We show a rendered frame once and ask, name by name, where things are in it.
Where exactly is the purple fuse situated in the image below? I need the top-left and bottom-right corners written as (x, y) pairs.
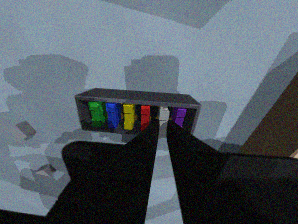
top-left (172, 107), bottom-right (187, 128)

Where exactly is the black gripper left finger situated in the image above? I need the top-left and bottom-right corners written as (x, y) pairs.
top-left (62, 119), bottom-right (160, 224)

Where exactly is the red fuse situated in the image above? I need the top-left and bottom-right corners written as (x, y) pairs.
top-left (141, 105), bottom-right (150, 131)

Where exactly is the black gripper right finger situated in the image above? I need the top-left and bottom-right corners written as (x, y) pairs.
top-left (166, 120), bottom-right (298, 224)

